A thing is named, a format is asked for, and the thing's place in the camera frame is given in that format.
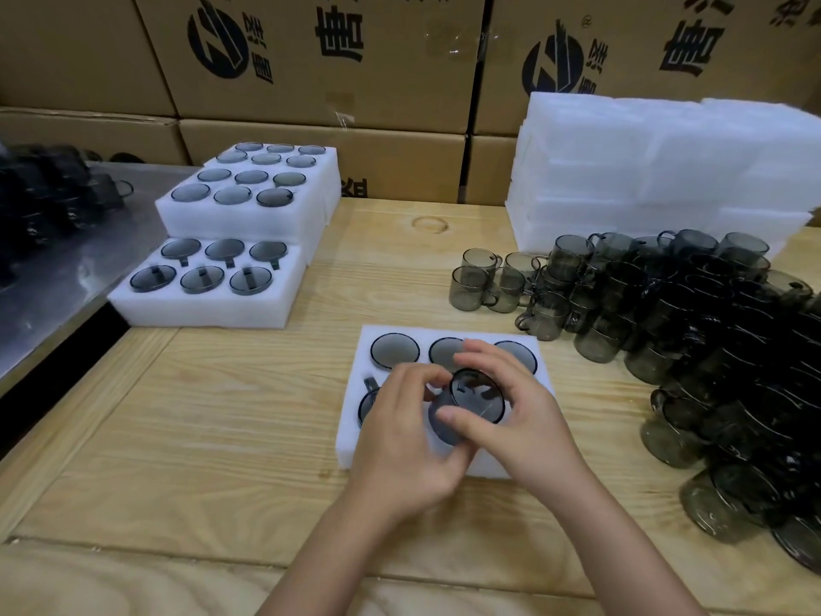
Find person's right hand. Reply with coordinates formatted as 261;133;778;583
435;339;591;501

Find person's left hand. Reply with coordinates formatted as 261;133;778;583
346;362;479;524

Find pile of smoky glass mugs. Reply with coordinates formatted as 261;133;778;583
448;228;821;575

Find stack of white foam trays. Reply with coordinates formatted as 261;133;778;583
505;91;821;258

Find dark mugs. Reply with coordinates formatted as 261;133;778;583
0;144;134;283

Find stainless steel table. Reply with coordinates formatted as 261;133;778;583
0;161;200;379

